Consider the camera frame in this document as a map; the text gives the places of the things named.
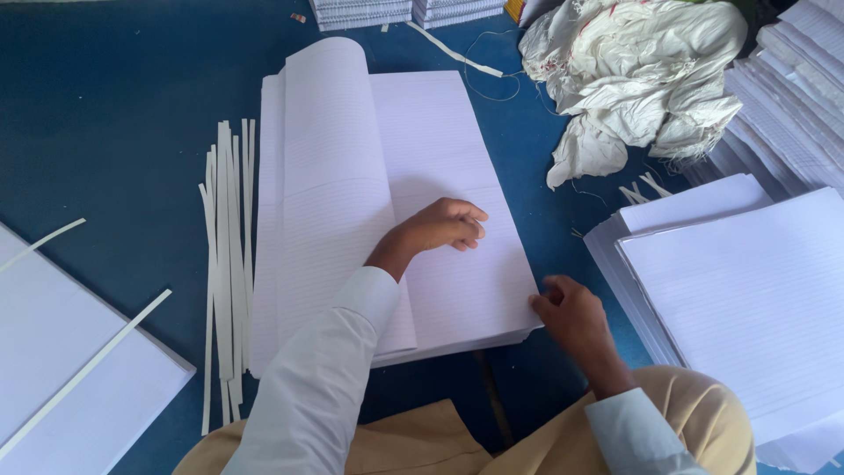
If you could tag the thin loose thread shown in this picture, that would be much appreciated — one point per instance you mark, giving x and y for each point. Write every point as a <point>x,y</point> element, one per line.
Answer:
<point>491,99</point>

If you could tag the small paper offcuts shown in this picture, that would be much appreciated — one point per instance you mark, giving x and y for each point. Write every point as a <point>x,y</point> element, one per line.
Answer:
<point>643,188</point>

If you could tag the bent white paper strip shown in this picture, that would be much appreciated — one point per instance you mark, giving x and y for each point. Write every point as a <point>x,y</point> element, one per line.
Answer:
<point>455,53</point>

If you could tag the yellow striped packet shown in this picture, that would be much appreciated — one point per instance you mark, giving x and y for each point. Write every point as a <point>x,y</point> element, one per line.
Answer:
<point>514,9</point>

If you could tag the large lined paper stack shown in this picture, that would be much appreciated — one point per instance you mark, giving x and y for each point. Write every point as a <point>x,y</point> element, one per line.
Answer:
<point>435,145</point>

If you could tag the person's right hand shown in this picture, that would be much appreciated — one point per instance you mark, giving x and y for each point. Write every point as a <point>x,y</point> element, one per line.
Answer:
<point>580,323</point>

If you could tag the lined paper sheet stack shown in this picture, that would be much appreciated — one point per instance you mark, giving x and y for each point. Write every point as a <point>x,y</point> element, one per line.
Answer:
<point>745,303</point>

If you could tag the person's left fingers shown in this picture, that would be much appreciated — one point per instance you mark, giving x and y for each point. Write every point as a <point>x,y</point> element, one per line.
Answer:
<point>469,224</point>

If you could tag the bound notebook stack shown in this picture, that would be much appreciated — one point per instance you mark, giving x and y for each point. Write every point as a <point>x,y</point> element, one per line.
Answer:
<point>361,13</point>
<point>455,10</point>

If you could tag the plain white paper stack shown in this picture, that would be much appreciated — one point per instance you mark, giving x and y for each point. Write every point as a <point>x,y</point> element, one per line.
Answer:
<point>59,369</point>

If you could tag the grey-edged paper stack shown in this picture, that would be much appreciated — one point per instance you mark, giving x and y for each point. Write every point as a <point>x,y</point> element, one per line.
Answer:
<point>686,201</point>

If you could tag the person's tan trousers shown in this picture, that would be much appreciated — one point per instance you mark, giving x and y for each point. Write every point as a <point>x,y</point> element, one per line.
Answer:
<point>428,445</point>

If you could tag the heap of stacked lined sheets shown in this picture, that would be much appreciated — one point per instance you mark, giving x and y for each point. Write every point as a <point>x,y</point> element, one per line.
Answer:
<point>791,99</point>

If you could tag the person's left hand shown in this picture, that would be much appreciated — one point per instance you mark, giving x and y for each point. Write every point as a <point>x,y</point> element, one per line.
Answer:
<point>435,227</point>

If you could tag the bundle of long paper strips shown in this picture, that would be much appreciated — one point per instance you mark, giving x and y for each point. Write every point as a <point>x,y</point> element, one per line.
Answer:
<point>227,264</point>

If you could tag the long white paper strip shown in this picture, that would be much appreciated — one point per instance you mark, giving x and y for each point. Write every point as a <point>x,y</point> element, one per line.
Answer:
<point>86,373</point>

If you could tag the crumpled white woven sack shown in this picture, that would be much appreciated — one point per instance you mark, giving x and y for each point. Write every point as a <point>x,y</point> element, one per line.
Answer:
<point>633,79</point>

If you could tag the small brown scrap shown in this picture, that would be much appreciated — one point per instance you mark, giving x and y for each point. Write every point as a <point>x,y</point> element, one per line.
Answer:
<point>298,18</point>

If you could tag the short white paper strip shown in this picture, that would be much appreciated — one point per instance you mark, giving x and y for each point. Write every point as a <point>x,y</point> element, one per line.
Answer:
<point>46,239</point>

